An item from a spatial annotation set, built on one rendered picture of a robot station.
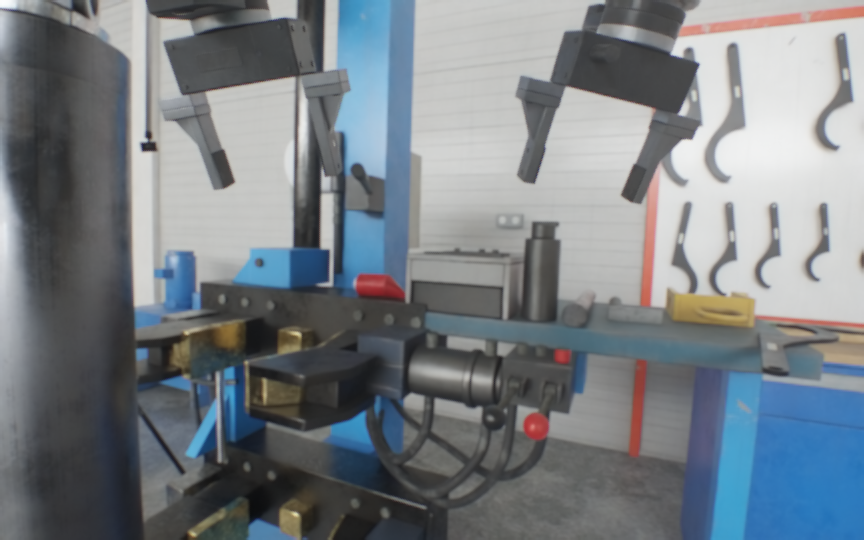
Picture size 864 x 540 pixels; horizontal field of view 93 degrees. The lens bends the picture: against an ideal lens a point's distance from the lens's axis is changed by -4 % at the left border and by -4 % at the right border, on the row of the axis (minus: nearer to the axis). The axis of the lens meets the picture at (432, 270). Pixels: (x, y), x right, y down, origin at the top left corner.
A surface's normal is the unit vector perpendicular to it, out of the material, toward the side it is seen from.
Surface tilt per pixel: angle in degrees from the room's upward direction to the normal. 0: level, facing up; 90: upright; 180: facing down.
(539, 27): 90
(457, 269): 90
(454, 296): 90
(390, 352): 90
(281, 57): 114
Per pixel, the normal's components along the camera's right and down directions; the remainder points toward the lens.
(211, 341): 0.92, 0.06
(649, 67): 0.11, 0.47
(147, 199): -0.40, 0.06
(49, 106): 0.77, 0.07
